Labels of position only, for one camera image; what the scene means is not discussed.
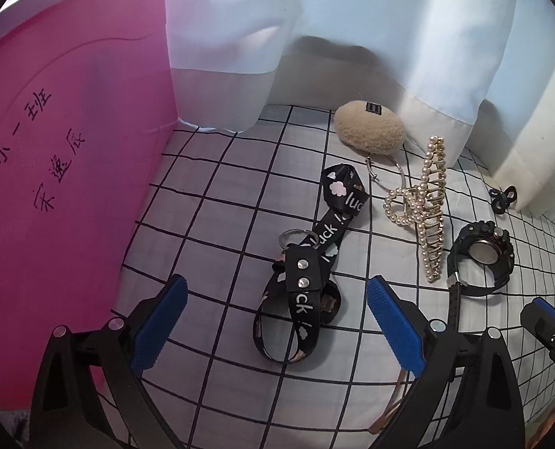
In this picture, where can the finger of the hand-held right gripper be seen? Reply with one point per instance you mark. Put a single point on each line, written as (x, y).
(551, 318)

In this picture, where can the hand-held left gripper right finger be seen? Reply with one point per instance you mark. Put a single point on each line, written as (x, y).
(394, 322)

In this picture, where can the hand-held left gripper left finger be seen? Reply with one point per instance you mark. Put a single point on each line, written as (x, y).
(160, 322)

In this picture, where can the black wristwatch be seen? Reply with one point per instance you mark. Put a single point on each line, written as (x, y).
(481, 252)

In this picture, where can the pink plastic basin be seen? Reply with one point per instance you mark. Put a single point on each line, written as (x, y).
(71, 196)

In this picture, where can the thin rose gold band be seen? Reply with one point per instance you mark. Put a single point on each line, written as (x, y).
(394, 390)

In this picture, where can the pearl hair claw clip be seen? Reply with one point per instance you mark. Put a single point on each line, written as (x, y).
(429, 238)

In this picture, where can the white black-checked bed sheet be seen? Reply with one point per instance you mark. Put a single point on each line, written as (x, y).
(240, 187)

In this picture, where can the white curtain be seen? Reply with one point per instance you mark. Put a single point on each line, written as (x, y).
(376, 18)

